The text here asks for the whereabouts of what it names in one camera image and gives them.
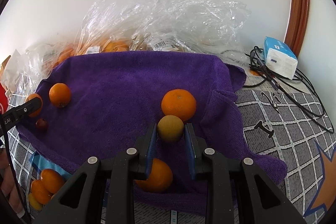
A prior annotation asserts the yellow-green round fruit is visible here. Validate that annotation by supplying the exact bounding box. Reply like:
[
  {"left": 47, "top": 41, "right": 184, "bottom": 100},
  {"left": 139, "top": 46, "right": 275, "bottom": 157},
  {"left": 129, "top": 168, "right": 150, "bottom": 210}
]
[
  {"left": 157, "top": 115, "right": 185, "bottom": 142},
  {"left": 28, "top": 193, "right": 42, "bottom": 210}
]

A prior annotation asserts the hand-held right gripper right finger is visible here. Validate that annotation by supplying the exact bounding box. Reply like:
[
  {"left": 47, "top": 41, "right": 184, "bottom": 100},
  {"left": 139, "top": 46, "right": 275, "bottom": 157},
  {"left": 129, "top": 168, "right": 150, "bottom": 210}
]
[{"left": 184, "top": 123, "right": 307, "bottom": 224}]

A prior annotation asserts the blue and white tissue pack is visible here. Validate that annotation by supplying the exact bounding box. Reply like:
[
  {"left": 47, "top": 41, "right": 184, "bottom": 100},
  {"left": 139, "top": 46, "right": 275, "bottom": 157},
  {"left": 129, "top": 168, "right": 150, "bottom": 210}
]
[{"left": 263, "top": 36, "right": 299, "bottom": 80}]

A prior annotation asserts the purple towel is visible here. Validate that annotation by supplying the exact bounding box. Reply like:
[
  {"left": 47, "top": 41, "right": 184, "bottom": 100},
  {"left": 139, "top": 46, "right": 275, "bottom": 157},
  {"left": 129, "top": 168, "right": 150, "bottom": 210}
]
[{"left": 17, "top": 50, "right": 288, "bottom": 210}]

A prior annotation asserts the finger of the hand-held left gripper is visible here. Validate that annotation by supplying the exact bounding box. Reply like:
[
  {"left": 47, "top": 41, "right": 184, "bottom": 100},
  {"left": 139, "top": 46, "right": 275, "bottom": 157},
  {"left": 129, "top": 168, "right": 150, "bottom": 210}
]
[{"left": 4, "top": 97, "right": 43, "bottom": 130}]

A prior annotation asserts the grey checked star blanket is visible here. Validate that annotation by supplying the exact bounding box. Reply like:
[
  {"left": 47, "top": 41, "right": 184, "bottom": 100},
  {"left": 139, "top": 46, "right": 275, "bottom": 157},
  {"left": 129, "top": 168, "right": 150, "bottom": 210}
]
[{"left": 0, "top": 69, "right": 336, "bottom": 224}]

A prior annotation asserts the black cable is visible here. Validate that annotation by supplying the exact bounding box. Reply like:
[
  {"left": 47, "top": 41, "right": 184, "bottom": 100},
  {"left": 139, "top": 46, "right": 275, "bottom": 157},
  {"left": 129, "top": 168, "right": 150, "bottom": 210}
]
[
  {"left": 247, "top": 46, "right": 335, "bottom": 134},
  {"left": 245, "top": 47, "right": 327, "bottom": 118}
]

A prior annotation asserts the brown wooden door frame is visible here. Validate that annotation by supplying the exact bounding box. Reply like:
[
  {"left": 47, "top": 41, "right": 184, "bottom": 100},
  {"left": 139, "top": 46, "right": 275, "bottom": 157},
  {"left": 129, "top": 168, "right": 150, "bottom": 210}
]
[{"left": 284, "top": 0, "right": 312, "bottom": 56}]

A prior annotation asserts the clear plastic bag of oranges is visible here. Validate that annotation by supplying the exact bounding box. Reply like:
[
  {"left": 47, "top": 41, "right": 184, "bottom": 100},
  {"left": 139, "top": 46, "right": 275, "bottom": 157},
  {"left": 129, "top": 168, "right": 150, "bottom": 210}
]
[{"left": 52, "top": 0, "right": 137, "bottom": 69}]

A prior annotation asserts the large orange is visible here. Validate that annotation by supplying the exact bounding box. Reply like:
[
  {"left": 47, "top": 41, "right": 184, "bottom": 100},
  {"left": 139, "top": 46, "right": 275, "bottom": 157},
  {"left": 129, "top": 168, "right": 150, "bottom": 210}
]
[{"left": 161, "top": 89, "right": 197, "bottom": 122}]

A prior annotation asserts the person's left forearm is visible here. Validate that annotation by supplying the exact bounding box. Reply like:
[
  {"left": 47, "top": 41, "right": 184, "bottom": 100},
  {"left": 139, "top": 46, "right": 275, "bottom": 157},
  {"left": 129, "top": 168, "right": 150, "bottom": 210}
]
[{"left": 0, "top": 153, "right": 24, "bottom": 214}]

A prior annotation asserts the red paper bag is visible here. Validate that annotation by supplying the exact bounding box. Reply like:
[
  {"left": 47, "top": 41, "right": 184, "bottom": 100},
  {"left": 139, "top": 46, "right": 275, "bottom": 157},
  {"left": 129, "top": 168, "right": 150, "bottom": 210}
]
[{"left": 0, "top": 82, "right": 9, "bottom": 115}]

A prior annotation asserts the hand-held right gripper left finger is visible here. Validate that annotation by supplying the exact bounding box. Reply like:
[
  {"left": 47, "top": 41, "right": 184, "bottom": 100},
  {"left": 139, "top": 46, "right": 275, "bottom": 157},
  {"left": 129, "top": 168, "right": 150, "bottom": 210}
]
[{"left": 34, "top": 122, "right": 158, "bottom": 224}]

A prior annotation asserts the light wooden box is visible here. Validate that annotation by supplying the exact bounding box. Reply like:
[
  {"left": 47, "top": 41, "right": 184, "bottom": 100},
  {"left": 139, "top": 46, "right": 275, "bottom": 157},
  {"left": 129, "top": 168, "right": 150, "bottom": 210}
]
[{"left": 0, "top": 54, "right": 13, "bottom": 79}]

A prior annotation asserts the crinkled clear plastic bag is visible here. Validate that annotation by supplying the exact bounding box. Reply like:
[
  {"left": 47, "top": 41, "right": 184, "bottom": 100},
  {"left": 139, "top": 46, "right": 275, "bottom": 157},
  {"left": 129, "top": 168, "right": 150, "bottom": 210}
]
[{"left": 130, "top": 0, "right": 252, "bottom": 64}]

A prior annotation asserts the white plastic bag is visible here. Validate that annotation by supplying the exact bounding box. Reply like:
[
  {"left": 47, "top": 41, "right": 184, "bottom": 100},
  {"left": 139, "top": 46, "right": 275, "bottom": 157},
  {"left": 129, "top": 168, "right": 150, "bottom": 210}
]
[{"left": 0, "top": 48, "right": 32, "bottom": 98}]

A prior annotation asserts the blue paper sheet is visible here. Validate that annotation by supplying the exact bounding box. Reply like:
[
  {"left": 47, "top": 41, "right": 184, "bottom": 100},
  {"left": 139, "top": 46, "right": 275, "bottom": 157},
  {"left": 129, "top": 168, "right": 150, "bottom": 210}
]
[{"left": 29, "top": 153, "right": 72, "bottom": 180}]

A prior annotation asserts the small clear plastic bag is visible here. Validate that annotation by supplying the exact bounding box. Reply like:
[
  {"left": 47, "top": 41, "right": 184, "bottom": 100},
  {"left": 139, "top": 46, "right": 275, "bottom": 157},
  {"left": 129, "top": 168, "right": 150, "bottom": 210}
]
[{"left": 16, "top": 41, "right": 76, "bottom": 94}]

